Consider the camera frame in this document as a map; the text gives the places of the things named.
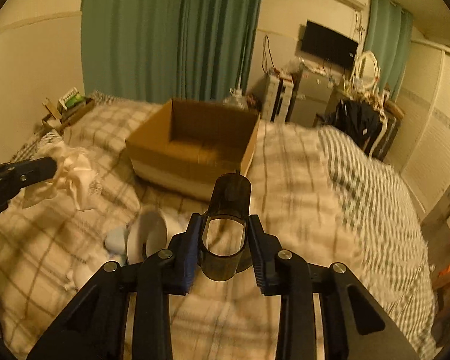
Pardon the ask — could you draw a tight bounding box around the white tape roll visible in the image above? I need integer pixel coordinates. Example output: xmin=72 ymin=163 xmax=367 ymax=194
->
xmin=127 ymin=205 xmax=186 ymax=265

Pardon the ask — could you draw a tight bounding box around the dark translucent plastic cup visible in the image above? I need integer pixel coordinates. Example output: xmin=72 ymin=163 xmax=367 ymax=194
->
xmin=199 ymin=173 xmax=252 ymax=281

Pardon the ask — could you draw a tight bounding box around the light blue oval case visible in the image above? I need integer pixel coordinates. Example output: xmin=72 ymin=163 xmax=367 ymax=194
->
xmin=104 ymin=226 xmax=129 ymax=255

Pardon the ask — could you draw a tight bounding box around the white cloth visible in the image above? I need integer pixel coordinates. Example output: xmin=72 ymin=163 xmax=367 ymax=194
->
xmin=22 ymin=141 xmax=101 ymax=211

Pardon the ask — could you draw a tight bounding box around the small bedside cardboard box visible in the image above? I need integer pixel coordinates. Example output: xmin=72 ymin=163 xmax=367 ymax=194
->
xmin=41 ymin=97 xmax=97 ymax=135

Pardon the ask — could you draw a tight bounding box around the plaid beige blanket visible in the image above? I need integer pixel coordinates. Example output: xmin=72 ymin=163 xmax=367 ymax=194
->
xmin=0 ymin=101 xmax=362 ymax=359

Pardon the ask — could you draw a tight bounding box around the green white product box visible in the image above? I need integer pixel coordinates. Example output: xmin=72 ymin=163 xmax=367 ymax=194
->
xmin=58 ymin=87 xmax=86 ymax=111

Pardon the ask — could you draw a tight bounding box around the green white checkered quilt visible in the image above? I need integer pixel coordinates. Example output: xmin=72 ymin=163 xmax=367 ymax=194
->
xmin=318 ymin=127 xmax=437 ymax=359

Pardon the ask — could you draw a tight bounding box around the open cardboard box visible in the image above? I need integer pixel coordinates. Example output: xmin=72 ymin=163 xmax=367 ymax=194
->
xmin=126 ymin=98 xmax=259 ymax=202

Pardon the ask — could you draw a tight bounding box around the black jacket on chair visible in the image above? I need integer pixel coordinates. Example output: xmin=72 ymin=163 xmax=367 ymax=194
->
xmin=325 ymin=99 xmax=389 ymax=158

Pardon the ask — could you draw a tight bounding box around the large clear water jug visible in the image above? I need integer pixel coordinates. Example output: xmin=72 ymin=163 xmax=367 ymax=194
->
xmin=223 ymin=88 xmax=249 ymax=110

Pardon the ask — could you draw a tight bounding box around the white suitcase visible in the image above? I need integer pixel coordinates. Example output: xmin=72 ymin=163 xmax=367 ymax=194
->
xmin=261 ymin=73 xmax=293 ymax=124

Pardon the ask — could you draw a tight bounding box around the grey mini fridge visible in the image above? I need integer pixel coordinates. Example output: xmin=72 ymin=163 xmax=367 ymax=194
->
xmin=287 ymin=68 xmax=334 ymax=128

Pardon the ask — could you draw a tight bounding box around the white louvered wardrobe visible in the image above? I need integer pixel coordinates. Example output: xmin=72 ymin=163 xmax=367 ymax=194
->
xmin=385 ymin=39 xmax=450 ymax=219

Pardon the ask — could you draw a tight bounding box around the teal curtain left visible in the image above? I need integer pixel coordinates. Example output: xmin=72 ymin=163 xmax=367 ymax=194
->
xmin=81 ymin=0 xmax=261 ymax=103

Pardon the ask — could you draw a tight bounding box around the teal curtain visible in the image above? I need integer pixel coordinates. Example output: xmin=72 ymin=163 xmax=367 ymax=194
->
xmin=81 ymin=0 xmax=261 ymax=103
xmin=363 ymin=0 xmax=414 ymax=100

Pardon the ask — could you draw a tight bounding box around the white oval vanity mirror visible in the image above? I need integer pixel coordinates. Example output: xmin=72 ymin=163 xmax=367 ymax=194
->
xmin=349 ymin=50 xmax=380 ymax=93

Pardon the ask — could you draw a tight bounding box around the teal curtain right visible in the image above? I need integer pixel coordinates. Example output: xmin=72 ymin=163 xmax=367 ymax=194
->
xmin=363 ymin=0 xmax=414 ymax=100

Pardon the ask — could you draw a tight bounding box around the black wall television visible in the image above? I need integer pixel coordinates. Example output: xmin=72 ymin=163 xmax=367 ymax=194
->
xmin=301 ymin=20 xmax=359 ymax=71

